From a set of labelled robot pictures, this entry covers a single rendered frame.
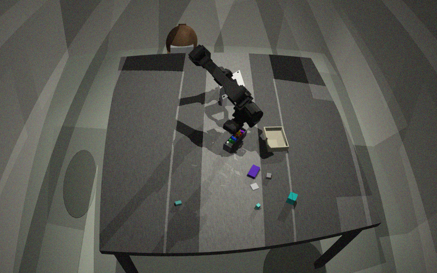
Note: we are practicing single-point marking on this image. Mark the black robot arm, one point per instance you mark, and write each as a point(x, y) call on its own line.
point(200, 56)

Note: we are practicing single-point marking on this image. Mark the white flat square tile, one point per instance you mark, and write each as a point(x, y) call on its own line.
point(254, 186)

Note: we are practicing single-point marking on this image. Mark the purple rectangular block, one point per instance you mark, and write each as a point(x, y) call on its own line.
point(253, 172)

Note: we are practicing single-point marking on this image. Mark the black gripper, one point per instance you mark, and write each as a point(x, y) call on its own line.
point(234, 125)

